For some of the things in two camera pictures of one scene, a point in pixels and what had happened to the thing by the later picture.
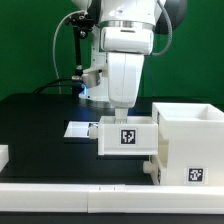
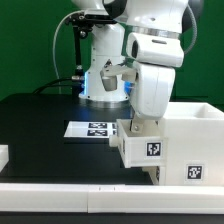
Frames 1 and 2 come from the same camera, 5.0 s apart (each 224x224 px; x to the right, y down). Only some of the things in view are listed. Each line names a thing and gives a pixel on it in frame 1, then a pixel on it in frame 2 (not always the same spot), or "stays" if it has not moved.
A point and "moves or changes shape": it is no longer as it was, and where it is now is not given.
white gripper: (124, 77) -> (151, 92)
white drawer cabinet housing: (190, 143) stays
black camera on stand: (82, 22) stays
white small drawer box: (138, 136) moves or changes shape
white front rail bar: (111, 198) stays
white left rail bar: (4, 155) stays
